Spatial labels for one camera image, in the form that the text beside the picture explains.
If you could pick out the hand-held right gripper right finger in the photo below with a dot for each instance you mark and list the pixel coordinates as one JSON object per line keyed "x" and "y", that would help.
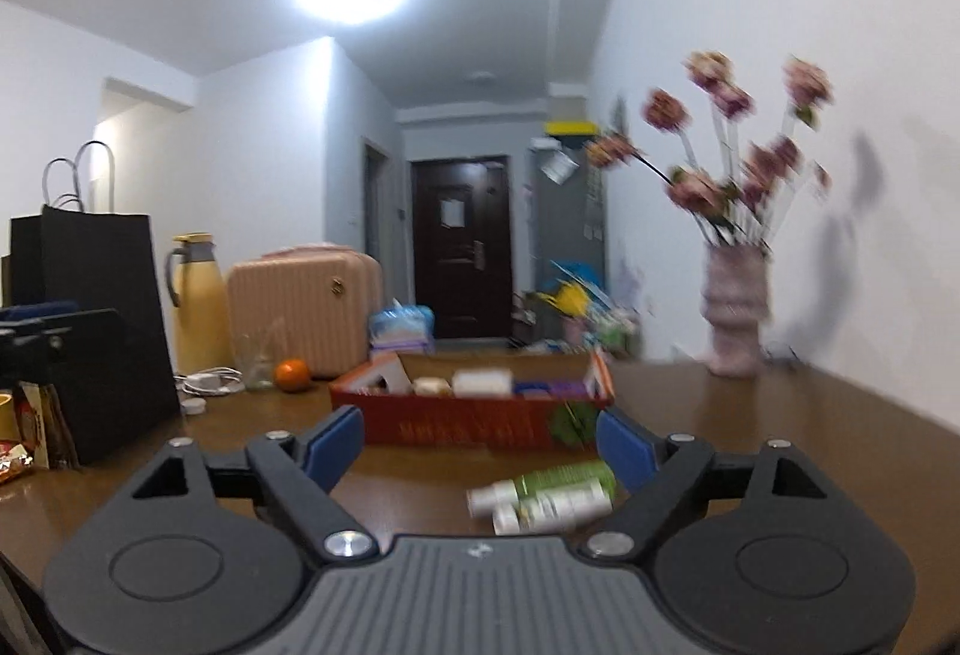
{"x": 626, "y": 449}

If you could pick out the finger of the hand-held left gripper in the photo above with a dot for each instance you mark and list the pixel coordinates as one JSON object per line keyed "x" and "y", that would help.
{"x": 37, "y": 309}
{"x": 75, "y": 355}

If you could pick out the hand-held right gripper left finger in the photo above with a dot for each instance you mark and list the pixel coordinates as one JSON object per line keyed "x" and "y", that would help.
{"x": 334, "y": 446}

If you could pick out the green and white tube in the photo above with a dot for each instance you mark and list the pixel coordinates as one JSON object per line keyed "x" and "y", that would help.
{"x": 555, "y": 479}

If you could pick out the white bottle green label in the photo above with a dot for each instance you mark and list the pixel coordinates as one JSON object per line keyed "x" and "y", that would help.
{"x": 555, "y": 509}

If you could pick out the red cardboard box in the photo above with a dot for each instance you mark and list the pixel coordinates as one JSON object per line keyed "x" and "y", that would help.
{"x": 465, "y": 426}

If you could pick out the black paper bag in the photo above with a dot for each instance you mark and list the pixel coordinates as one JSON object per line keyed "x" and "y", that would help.
{"x": 120, "y": 295}

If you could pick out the printed snack packet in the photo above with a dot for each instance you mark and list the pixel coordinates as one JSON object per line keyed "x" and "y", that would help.
{"x": 45, "y": 426}

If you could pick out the orange fruit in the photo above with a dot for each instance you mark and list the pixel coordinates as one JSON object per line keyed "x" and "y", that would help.
{"x": 292, "y": 376}

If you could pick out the yellow cup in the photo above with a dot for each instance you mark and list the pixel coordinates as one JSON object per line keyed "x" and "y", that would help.
{"x": 6, "y": 415}

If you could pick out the purple flat packet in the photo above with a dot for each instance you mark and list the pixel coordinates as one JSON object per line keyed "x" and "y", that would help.
{"x": 551, "y": 389}

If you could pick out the glass cup with sticks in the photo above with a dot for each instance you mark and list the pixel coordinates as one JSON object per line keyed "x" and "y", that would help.
{"x": 262, "y": 370}

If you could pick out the beige soap bar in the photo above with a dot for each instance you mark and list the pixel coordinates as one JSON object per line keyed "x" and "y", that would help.
{"x": 431, "y": 386}

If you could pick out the red snack packet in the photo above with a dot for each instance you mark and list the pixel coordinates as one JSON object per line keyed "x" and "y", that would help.
{"x": 15, "y": 464}

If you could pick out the white bottle cap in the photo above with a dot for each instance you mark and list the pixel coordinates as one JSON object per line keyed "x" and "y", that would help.
{"x": 193, "y": 407}

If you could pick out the yellow thermos jug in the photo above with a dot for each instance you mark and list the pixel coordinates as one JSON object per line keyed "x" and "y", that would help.
{"x": 201, "y": 317}

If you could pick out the pink ribbed suitcase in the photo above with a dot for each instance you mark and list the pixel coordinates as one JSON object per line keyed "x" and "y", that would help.
{"x": 307, "y": 310}

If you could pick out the blue tissue pack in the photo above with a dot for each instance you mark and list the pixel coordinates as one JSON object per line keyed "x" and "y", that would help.
{"x": 401, "y": 323}

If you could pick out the white rectangular box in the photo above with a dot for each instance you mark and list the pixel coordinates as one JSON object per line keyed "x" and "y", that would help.
{"x": 481, "y": 383}

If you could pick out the yellow bag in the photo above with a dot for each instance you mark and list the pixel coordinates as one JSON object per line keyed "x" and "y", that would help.
{"x": 574, "y": 299}

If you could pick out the pink ceramic vase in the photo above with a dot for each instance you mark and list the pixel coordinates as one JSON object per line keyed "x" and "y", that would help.
{"x": 736, "y": 317}

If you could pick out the blue plastic bag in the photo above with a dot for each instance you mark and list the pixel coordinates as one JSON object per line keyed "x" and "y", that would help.
{"x": 581, "y": 274}

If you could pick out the dark brown door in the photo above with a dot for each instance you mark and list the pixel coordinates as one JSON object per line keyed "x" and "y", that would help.
{"x": 461, "y": 265}

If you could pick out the grey refrigerator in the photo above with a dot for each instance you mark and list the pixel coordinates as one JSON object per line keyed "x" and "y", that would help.
{"x": 566, "y": 227}

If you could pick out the dried pink roses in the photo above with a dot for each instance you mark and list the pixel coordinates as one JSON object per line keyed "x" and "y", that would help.
{"x": 705, "y": 190}

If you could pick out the yellow box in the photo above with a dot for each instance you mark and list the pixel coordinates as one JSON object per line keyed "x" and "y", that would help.
{"x": 572, "y": 127}

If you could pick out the small ceiling lamp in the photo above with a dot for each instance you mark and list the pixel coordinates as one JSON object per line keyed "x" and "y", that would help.
{"x": 481, "y": 76}

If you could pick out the interior doorway frame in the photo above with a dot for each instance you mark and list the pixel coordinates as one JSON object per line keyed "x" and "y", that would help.
{"x": 377, "y": 205}

